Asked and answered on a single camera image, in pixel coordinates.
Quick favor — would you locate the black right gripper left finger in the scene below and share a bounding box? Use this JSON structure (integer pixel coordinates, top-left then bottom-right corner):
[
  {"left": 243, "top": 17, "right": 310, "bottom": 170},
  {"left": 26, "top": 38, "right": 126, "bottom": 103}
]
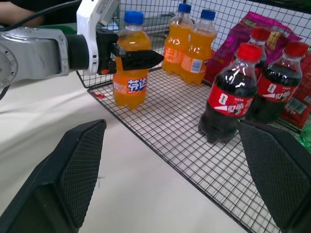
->
[{"left": 0, "top": 118, "right": 107, "bottom": 233}]

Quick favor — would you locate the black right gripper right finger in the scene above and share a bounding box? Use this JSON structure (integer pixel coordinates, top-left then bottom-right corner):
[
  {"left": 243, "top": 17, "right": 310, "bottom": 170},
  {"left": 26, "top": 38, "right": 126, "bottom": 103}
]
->
[{"left": 238, "top": 120, "right": 311, "bottom": 230}]

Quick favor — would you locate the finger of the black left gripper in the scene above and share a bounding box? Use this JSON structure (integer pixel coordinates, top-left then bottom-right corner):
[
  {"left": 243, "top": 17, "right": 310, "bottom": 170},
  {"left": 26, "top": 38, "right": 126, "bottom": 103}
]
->
[{"left": 121, "top": 50, "right": 165, "bottom": 71}]

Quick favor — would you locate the orange soda bottle blue cap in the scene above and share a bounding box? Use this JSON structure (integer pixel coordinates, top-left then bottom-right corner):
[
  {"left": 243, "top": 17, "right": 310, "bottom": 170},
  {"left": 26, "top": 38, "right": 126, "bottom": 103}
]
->
[
  {"left": 181, "top": 9, "right": 218, "bottom": 85},
  {"left": 112, "top": 10, "right": 152, "bottom": 110},
  {"left": 161, "top": 2, "right": 195, "bottom": 76}
]

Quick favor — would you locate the green plastic bottle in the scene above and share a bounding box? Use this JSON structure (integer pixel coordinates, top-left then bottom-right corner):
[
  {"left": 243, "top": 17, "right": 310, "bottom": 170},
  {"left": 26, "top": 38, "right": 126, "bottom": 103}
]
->
[{"left": 298, "top": 125, "right": 311, "bottom": 154}]

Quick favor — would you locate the cola bottle red cap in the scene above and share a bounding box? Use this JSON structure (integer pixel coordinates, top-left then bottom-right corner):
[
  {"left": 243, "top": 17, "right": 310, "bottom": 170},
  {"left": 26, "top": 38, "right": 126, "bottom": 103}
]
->
[
  {"left": 198, "top": 43, "right": 263, "bottom": 144},
  {"left": 230, "top": 26, "right": 272, "bottom": 81},
  {"left": 245, "top": 40, "right": 310, "bottom": 125}
]

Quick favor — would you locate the person in dark clothing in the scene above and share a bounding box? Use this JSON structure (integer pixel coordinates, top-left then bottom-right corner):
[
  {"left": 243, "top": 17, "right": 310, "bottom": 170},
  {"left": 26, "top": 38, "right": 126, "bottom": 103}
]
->
[{"left": 0, "top": 0, "right": 73, "bottom": 27}]

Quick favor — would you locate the magenta snack bag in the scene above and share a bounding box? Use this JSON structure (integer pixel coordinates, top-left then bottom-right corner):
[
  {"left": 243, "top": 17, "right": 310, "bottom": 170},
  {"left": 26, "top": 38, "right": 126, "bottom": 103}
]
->
[{"left": 205, "top": 11, "right": 303, "bottom": 84}]

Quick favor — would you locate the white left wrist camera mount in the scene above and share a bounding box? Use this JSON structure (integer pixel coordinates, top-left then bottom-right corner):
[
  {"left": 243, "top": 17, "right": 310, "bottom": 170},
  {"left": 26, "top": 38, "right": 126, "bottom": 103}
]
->
[{"left": 76, "top": 0, "right": 120, "bottom": 76}]

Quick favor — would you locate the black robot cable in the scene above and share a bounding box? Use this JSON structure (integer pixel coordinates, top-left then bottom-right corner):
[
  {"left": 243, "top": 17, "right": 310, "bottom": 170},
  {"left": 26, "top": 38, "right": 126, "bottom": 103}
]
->
[{"left": 0, "top": 0, "right": 81, "bottom": 32}]

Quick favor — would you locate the black wire rack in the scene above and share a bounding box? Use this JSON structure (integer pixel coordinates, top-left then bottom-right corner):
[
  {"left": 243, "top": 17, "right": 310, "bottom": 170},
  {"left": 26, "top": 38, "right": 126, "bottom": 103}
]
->
[{"left": 76, "top": 0, "right": 311, "bottom": 233}]

